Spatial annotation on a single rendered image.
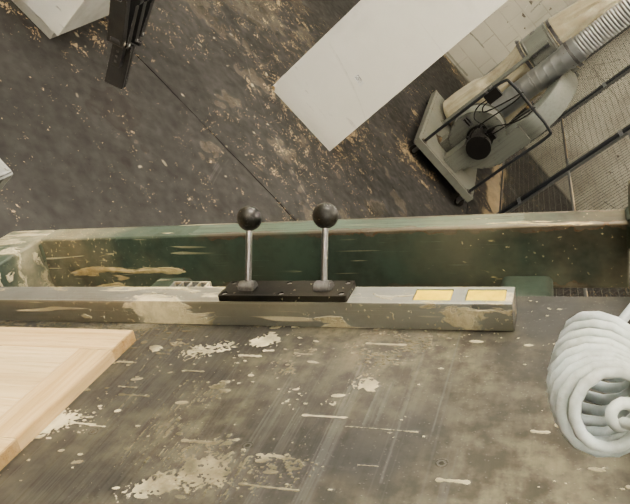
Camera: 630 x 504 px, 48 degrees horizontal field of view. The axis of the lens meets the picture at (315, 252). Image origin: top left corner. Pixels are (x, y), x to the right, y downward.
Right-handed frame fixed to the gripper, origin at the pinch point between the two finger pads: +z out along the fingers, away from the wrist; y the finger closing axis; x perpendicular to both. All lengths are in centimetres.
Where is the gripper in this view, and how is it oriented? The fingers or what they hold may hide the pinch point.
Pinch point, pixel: (119, 63)
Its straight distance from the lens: 113.1
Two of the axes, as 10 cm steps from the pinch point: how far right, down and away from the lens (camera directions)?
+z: -3.5, 7.6, 5.5
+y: 2.3, -5.0, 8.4
